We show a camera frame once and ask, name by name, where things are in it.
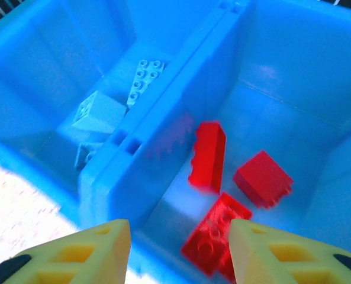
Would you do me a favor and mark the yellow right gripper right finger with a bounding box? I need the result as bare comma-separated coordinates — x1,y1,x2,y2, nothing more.
228,218,351,284

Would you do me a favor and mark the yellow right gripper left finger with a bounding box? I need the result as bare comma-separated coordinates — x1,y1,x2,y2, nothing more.
0,218,132,284

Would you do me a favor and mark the wide red lego brick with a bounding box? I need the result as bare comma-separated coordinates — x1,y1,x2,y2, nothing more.
181,192,253,282

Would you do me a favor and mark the small red lego brick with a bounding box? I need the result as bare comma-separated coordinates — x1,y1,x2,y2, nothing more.
232,150,295,209

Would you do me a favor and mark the small light blue lego brick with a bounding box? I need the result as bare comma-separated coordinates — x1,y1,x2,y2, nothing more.
74,143,98,171

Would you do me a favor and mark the long red lego brick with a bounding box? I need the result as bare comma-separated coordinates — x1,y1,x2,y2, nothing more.
188,120,227,195

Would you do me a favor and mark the square light blue lego brick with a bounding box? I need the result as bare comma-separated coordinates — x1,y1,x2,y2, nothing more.
71,90,127,135

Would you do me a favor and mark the long light blue lego brick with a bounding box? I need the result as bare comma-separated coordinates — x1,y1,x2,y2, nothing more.
125,59,169,109

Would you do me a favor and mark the blue plastic bin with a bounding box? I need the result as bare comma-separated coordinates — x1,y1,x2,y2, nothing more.
107,0,351,284
0,0,231,231

